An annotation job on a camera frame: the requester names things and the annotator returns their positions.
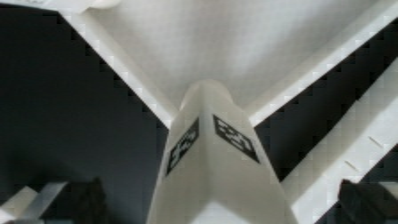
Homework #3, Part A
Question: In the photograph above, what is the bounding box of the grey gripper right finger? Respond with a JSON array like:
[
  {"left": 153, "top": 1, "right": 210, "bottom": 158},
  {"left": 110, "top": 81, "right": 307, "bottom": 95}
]
[{"left": 336, "top": 180, "right": 398, "bottom": 224}]

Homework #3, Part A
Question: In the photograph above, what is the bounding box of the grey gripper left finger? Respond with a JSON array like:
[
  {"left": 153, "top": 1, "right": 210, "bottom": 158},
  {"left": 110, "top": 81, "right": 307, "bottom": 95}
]
[{"left": 0, "top": 179, "right": 110, "bottom": 224}]

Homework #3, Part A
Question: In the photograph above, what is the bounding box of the white desk leg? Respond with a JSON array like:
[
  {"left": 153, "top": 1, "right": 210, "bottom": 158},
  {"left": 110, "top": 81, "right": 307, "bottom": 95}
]
[{"left": 146, "top": 80, "right": 297, "bottom": 224}]

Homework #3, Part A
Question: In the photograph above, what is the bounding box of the white desk top tray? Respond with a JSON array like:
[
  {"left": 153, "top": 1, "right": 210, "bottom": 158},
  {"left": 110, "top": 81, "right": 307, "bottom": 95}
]
[{"left": 0, "top": 0, "right": 398, "bottom": 124}]

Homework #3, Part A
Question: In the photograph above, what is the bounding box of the white front fence bar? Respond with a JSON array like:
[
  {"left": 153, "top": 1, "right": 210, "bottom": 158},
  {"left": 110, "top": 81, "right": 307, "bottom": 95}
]
[{"left": 283, "top": 59, "right": 398, "bottom": 224}]

